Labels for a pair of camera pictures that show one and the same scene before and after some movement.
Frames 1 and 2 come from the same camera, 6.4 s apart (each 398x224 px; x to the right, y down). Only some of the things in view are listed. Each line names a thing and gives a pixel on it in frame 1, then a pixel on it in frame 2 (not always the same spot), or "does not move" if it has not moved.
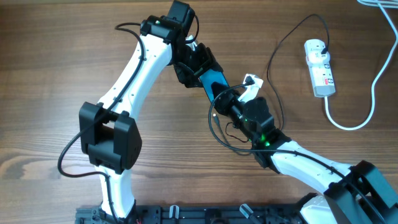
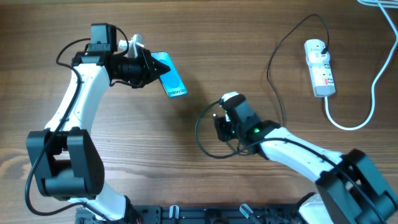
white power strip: x=321 y=75 does not move
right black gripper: x=222 y=101 → x=221 y=128
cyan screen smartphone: x=209 y=77 → x=171 y=80
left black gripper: x=193 y=66 → x=145 y=68
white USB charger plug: x=315 y=57 does not move
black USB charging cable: x=324 y=51 does not move
